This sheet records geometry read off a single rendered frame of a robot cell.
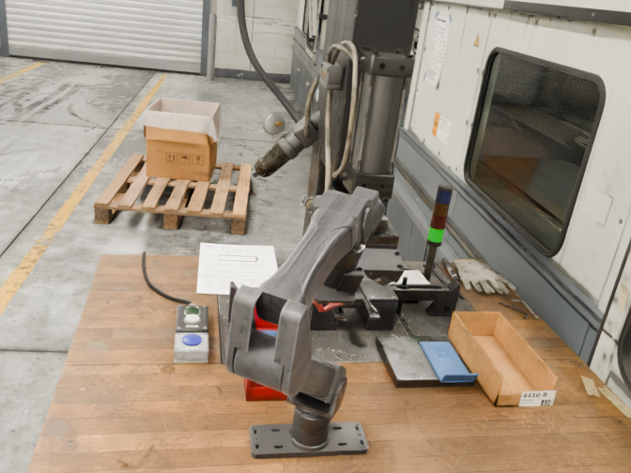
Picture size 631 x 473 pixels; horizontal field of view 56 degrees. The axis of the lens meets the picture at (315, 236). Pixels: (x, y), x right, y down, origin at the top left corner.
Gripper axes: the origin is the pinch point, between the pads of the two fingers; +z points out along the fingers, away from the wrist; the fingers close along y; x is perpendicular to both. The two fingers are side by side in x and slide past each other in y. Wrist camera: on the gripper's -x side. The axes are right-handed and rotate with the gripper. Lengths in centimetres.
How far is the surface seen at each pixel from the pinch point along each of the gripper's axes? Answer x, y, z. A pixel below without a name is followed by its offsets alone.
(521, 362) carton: -48, -4, 18
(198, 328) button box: 21.1, 6.1, 24.0
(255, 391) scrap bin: 10.7, -11.5, 14.2
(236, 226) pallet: -8, 189, 235
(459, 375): -29.6, -9.4, 12.1
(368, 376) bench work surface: -13.2, -6.5, 19.3
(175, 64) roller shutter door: 56, 760, 567
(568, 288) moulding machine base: -73, 20, 26
